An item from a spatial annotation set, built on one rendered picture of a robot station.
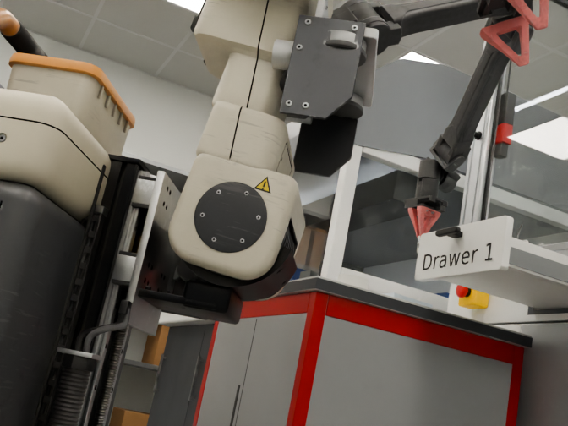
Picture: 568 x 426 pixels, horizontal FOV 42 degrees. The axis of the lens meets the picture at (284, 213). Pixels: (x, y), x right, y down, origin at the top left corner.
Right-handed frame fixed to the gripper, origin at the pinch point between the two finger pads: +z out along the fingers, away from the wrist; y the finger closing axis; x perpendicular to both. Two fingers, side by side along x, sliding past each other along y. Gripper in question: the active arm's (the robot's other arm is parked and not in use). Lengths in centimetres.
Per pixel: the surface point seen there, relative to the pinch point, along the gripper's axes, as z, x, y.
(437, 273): 14.2, 14.4, -23.1
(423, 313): 22.8, 13.5, -19.3
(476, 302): 13.7, -18.4, -3.9
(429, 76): -71, -35, 47
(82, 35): -176, 12, 377
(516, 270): 13.3, 11.2, -41.5
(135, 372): 53, -86, 382
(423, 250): 8.5, 13.3, -16.6
